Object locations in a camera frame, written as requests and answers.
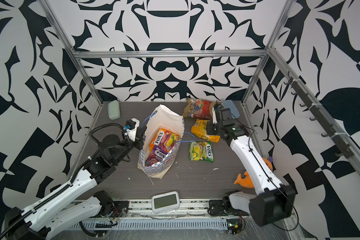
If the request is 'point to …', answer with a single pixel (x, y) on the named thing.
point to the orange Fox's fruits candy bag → (164, 139)
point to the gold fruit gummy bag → (198, 108)
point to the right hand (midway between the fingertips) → (211, 124)
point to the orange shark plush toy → (246, 181)
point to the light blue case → (229, 104)
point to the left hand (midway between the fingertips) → (145, 124)
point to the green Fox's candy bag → (201, 151)
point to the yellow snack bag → (200, 129)
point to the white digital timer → (165, 202)
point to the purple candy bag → (155, 156)
